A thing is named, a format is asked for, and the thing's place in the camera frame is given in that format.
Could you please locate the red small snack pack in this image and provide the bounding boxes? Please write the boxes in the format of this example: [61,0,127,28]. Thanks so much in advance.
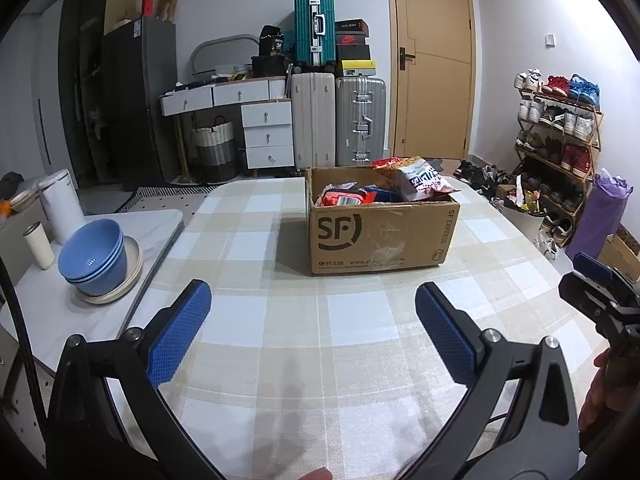
[314,182,375,207]

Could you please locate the person right hand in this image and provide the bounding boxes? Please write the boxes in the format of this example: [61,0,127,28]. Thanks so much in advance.
[578,350,628,431]

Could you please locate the person left hand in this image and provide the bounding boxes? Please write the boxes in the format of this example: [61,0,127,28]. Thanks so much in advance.
[298,467,333,480]

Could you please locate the purple bag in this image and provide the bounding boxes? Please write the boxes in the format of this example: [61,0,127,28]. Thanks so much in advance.
[565,168,634,260]

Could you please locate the beige plate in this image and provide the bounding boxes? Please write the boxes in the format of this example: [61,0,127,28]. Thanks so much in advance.
[75,236,143,306]

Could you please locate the white bucket with items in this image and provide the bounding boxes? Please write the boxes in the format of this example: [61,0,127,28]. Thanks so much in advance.
[497,176,544,244]

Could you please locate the blue stacked bowls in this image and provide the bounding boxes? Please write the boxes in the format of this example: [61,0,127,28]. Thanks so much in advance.
[58,219,126,295]

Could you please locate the checked tablecloth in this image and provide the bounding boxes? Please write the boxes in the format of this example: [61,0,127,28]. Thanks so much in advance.
[131,179,605,479]

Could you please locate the patterned floor rug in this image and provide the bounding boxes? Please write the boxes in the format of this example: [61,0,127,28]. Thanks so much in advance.
[116,185,216,217]

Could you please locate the SF cardboard box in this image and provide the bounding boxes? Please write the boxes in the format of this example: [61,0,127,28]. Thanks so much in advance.
[305,167,460,275]

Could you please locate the shoe rack with shoes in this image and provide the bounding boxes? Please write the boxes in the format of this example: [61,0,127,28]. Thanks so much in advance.
[513,68,603,247]

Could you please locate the white trash bin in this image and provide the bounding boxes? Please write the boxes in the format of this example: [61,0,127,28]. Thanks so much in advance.
[38,169,86,245]

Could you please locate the white tumbler cup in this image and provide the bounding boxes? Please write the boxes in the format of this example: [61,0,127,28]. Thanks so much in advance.
[23,221,55,270]

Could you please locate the woven laundry basket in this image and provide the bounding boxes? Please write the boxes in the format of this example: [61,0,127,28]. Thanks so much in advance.
[195,115,239,183]

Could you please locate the white drawer desk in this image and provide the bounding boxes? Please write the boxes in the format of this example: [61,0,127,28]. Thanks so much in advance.
[160,76,295,171]

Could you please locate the wooden door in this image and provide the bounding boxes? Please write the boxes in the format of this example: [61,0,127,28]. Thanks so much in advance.
[390,0,476,159]

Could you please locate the silver suitcase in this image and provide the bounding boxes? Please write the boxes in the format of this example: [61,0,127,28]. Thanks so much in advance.
[335,76,386,167]

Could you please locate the black refrigerator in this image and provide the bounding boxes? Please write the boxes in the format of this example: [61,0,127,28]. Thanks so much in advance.
[102,16,180,188]

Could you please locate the beige suitcase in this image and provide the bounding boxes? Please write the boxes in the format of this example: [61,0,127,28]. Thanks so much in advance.
[291,73,336,171]

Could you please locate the stacked shoe boxes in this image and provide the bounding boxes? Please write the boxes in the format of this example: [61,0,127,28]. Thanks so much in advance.
[335,18,376,77]

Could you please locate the teal suitcase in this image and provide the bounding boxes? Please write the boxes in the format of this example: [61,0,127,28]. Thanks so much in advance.
[294,0,336,73]

